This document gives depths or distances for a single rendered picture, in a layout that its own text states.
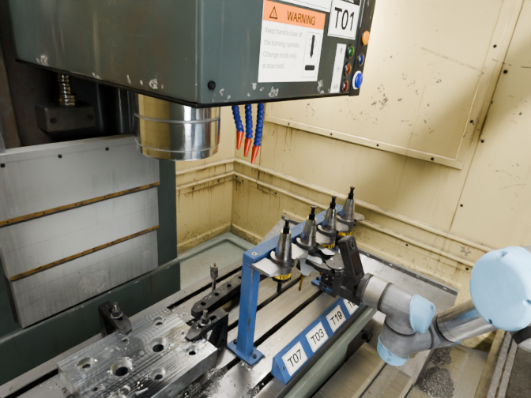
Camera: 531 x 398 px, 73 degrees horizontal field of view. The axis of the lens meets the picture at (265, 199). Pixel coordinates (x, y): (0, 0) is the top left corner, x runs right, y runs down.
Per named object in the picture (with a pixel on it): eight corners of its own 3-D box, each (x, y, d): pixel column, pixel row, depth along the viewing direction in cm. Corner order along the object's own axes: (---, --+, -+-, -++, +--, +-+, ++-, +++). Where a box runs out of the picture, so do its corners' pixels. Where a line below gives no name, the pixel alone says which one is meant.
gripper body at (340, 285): (315, 287, 95) (355, 310, 88) (320, 260, 91) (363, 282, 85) (329, 276, 100) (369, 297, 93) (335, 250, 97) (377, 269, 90)
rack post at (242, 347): (263, 356, 101) (273, 268, 89) (250, 367, 97) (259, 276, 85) (238, 337, 106) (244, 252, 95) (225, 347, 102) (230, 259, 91)
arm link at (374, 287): (381, 290, 82) (394, 275, 88) (363, 280, 85) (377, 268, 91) (374, 315, 85) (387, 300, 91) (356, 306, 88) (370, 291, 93)
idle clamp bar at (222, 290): (252, 290, 127) (253, 275, 124) (199, 331, 107) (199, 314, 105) (241, 284, 130) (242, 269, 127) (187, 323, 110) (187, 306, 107)
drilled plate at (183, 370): (216, 363, 92) (217, 348, 90) (108, 447, 71) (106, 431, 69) (163, 318, 105) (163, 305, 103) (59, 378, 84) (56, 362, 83)
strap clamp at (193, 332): (227, 342, 104) (229, 301, 98) (191, 369, 95) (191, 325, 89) (220, 336, 106) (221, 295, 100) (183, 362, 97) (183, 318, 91)
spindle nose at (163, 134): (179, 135, 80) (178, 80, 76) (235, 151, 73) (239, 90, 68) (117, 148, 68) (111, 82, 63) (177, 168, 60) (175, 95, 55)
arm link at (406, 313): (419, 344, 79) (430, 314, 76) (373, 319, 85) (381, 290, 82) (430, 326, 85) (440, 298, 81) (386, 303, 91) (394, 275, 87)
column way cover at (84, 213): (163, 268, 135) (158, 133, 115) (20, 333, 101) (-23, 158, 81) (156, 262, 138) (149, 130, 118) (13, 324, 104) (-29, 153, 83)
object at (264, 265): (286, 271, 86) (287, 268, 86) (273, 280, 82) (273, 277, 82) (265, 259, 90) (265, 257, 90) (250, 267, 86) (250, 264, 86)
